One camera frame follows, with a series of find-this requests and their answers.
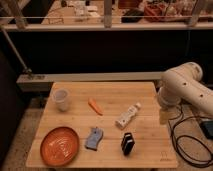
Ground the grey metal rail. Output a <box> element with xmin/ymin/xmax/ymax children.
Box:
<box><xmin>17</xmin><ymin>72</ymin><xmax>162</xmax><ymax>92</ymax></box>

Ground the black power adapter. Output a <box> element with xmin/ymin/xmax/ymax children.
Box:
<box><xmin>200</xmin><ymin>121</ymin><xmax>213</xmax><ymax>140</ymax></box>

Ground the diagonal metal strut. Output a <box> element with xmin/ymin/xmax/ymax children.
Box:
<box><xmin>0</xmin><ymin>26</ymin><xmax>33</xmax><ymax>79</ymax></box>

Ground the black eraser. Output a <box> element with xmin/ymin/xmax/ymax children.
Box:
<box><xmin>121</xmin><ymin>133</ymin><xmax>135</xmax><ymax>156</ymax></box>

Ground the orange ribbed plate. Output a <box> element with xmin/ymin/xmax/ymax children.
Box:
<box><xmin>40</xmin><ymin>127</ymin><xmax>80</xmax><ymax>167</ymax></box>

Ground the orange carrot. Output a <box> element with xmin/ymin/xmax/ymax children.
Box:
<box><xmin>88</xmin><ymin>98</ymin><xmax>103</xmax><ymax>115</ymax></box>

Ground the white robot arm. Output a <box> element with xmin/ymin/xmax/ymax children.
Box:
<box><xmin>157</xmin><ymin>62</ymin><xmax>213</xmax><ymax>116</ymax></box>

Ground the clear plastic cup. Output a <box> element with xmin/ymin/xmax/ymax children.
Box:
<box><xmin>52</xmin><ymin>89</ymin><xmax>70</xmax><ymax>112</ymax></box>

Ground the black cable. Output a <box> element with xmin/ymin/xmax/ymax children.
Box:
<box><xmin>167</xmin><ymin>103</ymin><xmax>213</xmax><ymax>169</ymax></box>

